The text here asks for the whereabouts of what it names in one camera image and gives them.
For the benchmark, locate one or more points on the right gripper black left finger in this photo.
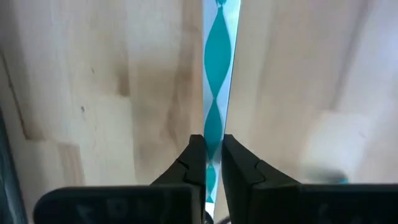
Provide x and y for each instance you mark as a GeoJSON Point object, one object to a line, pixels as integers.
{"type": "Point", "coordinates": [124, 205]}

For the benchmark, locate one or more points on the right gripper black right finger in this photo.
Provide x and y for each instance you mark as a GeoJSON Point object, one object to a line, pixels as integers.
{"type": "Point", "coordinates": [295, 205]}

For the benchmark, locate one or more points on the teal and white patterned card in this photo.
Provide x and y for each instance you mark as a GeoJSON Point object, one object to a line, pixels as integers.
{"type": "Point", "coordinates": [217, 62]}

